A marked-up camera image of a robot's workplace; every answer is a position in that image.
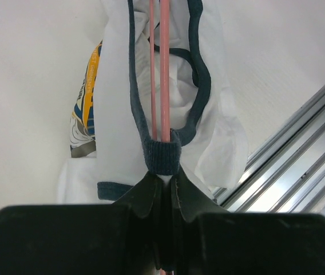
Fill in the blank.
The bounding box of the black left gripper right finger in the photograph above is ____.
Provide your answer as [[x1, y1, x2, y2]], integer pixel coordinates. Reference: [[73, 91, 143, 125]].
[[162, 171, 325, 274]]

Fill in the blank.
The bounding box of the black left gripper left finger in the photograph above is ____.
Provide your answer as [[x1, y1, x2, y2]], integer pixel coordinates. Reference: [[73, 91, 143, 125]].
[[0, 174, 163, 274]]

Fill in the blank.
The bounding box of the pink wire hanger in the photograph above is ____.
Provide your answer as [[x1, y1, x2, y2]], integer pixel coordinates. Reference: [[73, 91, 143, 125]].
[[148, 0, 171, 275]]

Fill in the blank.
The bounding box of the white printed navy-trim tank top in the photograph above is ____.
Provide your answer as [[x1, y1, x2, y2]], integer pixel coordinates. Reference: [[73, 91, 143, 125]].
[[57, 1, 248, 204]]

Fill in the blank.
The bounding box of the aluminium mounting rail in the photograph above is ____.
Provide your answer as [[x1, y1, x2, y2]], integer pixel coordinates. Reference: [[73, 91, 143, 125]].
[[214, 85, 325, 212]]

